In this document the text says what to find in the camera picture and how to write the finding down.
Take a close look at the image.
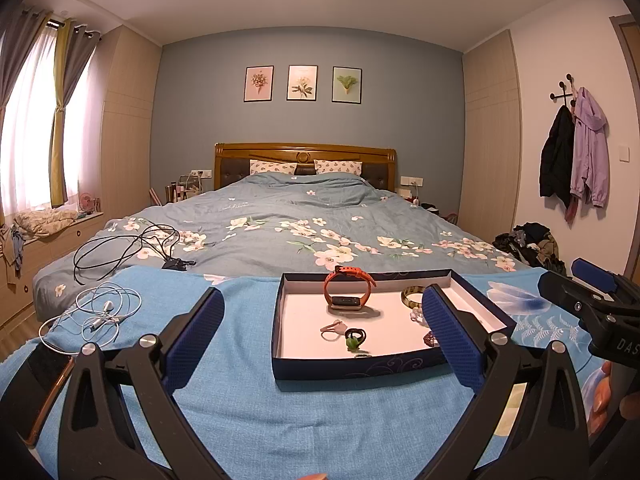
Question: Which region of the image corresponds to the dark smartphone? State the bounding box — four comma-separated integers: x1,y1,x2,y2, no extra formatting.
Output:
15,345,76,448

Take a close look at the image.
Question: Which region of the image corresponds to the white framed flower picture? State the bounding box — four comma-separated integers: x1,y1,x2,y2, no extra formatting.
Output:
287,64,319,101

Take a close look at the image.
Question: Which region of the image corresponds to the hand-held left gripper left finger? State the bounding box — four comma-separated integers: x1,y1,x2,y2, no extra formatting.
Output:
57,287,226,480

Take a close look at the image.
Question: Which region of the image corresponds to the folded cream blanket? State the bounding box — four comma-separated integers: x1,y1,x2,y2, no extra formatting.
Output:
12,208,81,236

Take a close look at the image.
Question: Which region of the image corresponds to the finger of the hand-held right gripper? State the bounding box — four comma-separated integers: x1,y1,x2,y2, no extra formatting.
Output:
571,258,624,296
539,271,608,318

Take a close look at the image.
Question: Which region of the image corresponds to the dark blue shallow box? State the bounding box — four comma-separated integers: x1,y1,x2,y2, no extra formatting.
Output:
271,269,517,392

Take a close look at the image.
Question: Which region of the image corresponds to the black jacket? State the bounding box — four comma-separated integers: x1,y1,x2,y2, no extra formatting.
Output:
539,105,576,206

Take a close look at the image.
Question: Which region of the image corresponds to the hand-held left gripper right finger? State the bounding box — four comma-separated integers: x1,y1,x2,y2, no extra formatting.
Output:
421,284,596,480

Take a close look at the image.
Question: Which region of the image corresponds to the green framed leaf picture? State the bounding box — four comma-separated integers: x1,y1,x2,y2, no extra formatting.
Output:
332,66,364,104

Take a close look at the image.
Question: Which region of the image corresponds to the person's right hand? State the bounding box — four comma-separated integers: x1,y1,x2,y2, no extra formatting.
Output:
587,360,635,440

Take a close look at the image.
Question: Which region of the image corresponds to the wooden bed headboard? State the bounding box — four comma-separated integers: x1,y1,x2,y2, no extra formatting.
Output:
215,142,397,191

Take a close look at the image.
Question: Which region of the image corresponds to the black cable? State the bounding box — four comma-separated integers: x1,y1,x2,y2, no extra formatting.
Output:
73,224,197,283

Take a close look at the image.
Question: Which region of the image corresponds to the white cable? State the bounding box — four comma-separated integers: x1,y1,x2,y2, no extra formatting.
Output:
39,282,143,351

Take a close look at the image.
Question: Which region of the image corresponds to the grey-blue floral duvet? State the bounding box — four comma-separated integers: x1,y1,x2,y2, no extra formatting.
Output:
32,172,531,306

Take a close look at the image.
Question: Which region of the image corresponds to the purple jacket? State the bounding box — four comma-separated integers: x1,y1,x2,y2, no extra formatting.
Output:
570,87,611,208

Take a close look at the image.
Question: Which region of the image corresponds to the amber bangle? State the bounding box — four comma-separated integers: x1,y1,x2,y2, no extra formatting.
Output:
401,285,429,308

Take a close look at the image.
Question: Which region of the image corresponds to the hanging blue cloth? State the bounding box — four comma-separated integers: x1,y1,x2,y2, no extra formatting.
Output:
0,222,26,281

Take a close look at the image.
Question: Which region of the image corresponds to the orange smart watch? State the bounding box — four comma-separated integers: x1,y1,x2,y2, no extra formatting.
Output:
324,266,376,313

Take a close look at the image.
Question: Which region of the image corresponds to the light blue blanket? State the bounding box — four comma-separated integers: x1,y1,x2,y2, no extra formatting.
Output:
0,265,616,480

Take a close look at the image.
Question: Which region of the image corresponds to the pink framed flower picture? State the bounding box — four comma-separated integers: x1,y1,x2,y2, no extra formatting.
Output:
244,65,275,103

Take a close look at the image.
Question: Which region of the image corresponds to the brown door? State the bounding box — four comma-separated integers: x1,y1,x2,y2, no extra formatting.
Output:
610,14,640,101

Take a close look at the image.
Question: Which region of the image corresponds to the window bench with drawers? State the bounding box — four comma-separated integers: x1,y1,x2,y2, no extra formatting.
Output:
0,212,106,331

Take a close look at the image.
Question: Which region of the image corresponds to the pile of dark clothes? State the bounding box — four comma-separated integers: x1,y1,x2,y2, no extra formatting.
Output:
492,222,561,271

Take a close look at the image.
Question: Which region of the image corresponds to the row of cosmetic bottles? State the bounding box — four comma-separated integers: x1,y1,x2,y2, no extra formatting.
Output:
150,175,216,206

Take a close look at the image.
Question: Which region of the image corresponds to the yellow and grey curtain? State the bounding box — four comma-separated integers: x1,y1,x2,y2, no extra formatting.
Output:
50,20,101,208

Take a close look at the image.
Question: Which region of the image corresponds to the black wall coat rack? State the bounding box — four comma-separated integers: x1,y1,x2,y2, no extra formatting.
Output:
548,74,581,108

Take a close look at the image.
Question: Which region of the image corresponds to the sheer white curtain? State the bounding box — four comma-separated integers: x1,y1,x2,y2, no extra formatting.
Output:
2,30,93,216

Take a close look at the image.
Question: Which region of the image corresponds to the pink stone hair tie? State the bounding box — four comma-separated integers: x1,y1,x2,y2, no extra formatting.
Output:
321,321,351,343

